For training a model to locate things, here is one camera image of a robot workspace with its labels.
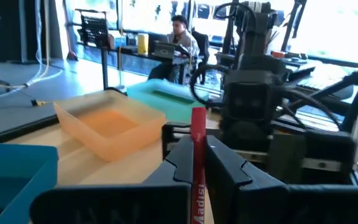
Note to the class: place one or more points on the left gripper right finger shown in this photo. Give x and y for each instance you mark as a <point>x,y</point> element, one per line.
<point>225,174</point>

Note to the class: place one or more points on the black office chair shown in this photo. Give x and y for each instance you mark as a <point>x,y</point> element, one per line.
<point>202,46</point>

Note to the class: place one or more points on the person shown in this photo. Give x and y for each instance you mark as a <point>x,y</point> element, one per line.
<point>182,40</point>

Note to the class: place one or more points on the black desk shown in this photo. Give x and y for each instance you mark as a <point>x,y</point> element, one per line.
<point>129,51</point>

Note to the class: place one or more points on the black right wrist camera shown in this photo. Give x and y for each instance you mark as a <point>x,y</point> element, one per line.
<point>249,101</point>

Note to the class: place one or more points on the teal translucent plastic bin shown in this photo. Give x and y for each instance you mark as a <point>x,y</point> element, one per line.
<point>154,105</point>

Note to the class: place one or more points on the yellow cup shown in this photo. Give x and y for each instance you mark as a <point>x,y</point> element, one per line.
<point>143,43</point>

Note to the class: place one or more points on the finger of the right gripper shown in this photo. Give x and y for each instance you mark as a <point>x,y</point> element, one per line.
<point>287,158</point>

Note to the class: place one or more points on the orange translucent plastic bin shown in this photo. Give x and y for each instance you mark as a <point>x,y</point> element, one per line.
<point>110,124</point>

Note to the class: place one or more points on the black perforated stand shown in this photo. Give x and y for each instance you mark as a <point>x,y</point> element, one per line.
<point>95,29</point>

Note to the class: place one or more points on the person's laptop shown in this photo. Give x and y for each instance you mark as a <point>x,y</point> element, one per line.
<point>165,49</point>

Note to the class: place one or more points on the red marker pen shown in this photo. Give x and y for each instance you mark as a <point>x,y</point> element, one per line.
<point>198,149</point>

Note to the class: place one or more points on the blue plastic bin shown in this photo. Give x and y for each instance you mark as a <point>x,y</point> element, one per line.
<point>17,174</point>

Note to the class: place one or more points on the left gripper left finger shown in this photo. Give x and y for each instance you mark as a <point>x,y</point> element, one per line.
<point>179,165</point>

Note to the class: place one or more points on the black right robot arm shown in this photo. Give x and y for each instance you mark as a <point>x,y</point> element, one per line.
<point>256,37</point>

